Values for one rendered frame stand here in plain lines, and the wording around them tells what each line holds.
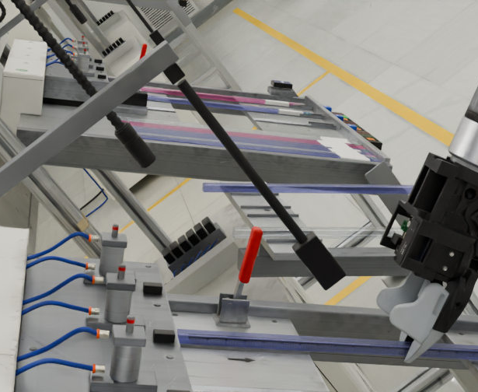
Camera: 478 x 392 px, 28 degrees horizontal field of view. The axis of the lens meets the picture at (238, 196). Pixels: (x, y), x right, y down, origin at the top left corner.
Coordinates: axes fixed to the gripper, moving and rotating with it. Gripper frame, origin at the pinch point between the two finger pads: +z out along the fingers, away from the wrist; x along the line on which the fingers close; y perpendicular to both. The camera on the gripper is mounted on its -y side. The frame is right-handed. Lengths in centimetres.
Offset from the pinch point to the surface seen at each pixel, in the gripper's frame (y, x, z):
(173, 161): 15, -85, 7
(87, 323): 35.5, 12.2, 3.1
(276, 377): 15.7, 6.9, 4.9
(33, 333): 39.6, 13.4, 4.9
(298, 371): 13.2, 5.2, 4.3
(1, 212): 40, -92, 29
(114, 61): -8, -474, 42
